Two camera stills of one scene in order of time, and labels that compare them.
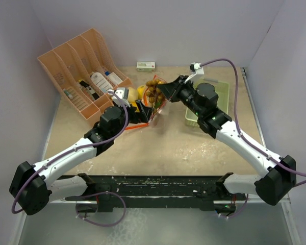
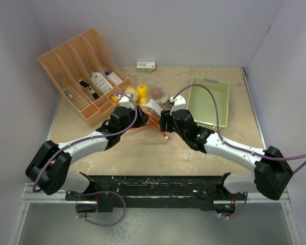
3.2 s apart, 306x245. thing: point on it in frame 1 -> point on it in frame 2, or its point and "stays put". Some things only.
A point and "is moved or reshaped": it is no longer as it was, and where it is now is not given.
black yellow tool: (87, 86) stays put
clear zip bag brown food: (154, 98) is moved or reshaped
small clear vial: (69, 95) stays put
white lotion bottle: (101, 82) stays put
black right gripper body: (184, 92) -> (166, 118)
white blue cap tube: (113, 76) stays put
